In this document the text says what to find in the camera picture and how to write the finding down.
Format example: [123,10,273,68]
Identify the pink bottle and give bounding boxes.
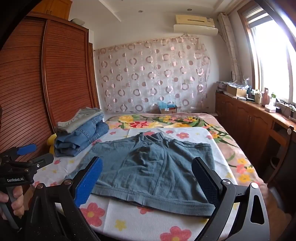
[261,88,270,106]

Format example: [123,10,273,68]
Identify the long wooden cabinet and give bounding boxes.
[215,91,296,186]

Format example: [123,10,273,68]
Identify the open cardboard box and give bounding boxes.
[227,85,247,96]

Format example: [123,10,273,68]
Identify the dark wooden chair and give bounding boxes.
[261,125,296,214]

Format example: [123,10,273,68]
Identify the cardboard box with blue bags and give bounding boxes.
[158,101,178,114]

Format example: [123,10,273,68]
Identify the beige air conditioner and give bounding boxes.
[173,14,219,36]

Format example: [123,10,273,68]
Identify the folded grey pants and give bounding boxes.
[57,108,104,133]

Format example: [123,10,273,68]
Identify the wooden framed window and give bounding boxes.
[238,0,296,105]

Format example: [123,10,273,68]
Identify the wooden overhead cupboard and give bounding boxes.
[35,0,72,20]

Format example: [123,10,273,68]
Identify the sheer circle-patterned curtain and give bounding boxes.
[94,37,211,114]

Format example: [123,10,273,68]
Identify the folded blue denim jeans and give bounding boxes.
[54,115,110,158]

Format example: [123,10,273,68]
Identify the person's left hand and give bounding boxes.
[0,185,25,220]

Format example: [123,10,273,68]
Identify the beige patterned window curtain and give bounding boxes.
[217,13,242,81]

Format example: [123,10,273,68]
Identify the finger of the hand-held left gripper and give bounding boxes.
[7,144,37,158]
[14,153,54,173]

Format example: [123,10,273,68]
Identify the wooden slatted wardrobe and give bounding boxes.
[0,14,100,163]

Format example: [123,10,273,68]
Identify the teal pants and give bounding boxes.
[65,132,215,217]

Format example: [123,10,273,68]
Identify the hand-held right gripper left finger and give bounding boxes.
[24,156,103,241]

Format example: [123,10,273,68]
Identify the yellow plush toy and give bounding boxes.
[47,133,57,156]

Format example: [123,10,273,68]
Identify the pile of packets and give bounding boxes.
[216,81,250,93]

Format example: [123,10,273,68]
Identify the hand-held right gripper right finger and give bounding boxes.
[191,157,270,241]

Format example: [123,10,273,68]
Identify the floral bed blanket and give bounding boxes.
[104,112,266,186]

